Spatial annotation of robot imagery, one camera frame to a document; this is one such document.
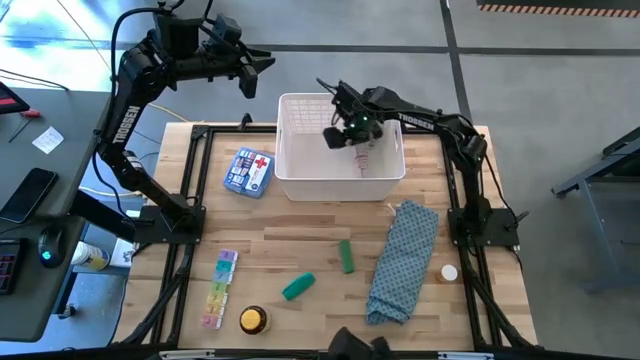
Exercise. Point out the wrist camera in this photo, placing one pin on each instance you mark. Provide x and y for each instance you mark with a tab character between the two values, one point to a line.
228	29
346	97

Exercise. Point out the black desk leg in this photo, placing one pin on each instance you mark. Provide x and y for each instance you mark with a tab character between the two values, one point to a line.
100	215

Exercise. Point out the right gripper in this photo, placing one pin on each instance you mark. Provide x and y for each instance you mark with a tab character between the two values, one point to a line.
362	130

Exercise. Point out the blue patterned cloth gown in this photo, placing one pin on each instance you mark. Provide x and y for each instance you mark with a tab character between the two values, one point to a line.
400	265

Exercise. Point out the black frame clamp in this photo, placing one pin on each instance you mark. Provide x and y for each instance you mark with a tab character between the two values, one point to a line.
245	121

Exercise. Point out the blue first aid kit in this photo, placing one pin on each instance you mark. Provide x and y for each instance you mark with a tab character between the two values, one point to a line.
248	172

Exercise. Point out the white printed box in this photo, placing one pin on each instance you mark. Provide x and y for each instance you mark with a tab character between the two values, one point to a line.
122	252

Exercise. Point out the white perforated plastic basket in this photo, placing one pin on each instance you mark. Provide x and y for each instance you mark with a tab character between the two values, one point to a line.
310	170

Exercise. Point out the black computer mouse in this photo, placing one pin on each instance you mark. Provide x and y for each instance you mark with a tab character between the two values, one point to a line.
50	247

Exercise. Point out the black keyboard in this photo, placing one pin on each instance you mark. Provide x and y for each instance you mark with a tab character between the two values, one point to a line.
10	265

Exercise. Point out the rainbow weekly pill organizer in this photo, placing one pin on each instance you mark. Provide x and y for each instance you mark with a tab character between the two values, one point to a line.
220	290

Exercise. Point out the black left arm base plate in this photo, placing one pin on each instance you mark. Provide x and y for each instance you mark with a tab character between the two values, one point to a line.
150	230

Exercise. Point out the green smooth wrap roll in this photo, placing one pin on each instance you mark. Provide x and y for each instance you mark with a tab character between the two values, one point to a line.
346	256

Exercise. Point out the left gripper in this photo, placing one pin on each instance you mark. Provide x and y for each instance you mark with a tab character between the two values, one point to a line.
235	62

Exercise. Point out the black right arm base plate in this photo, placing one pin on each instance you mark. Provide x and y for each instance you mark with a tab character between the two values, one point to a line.
500	230

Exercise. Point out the blue grey metal cart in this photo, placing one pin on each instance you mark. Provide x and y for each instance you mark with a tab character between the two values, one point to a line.
595	200

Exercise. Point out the black aluminium table frame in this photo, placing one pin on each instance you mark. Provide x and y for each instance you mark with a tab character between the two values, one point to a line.
257	129

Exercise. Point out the white yellow cup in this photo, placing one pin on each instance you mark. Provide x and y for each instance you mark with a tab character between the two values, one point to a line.
90	256

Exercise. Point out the silver bracket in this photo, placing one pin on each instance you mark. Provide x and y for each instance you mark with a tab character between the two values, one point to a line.
185	354
465	356

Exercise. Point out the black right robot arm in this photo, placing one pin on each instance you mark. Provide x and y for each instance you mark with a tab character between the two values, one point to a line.
425	121

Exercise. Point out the small orange bottle white cap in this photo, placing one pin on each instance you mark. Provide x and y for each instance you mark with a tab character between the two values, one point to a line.
449	273

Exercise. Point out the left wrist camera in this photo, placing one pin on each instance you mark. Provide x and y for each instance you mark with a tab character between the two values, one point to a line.
228	29

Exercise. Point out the amber bottle yellow lid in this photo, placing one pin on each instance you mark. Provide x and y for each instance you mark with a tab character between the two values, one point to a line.
254	320

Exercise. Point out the white paper note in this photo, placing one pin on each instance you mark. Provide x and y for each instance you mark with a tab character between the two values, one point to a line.
48	140

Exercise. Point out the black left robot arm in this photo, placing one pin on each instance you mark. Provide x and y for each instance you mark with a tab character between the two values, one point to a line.
125	125

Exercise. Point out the black smartphone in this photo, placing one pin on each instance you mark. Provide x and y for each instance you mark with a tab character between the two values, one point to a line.
27	195

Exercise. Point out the black bulky object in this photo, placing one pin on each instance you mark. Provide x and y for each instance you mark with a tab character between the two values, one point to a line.
350	345

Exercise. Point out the grey desk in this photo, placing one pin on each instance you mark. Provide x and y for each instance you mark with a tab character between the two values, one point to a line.
75	150

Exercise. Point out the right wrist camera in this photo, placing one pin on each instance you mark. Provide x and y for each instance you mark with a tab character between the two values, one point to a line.
346	97

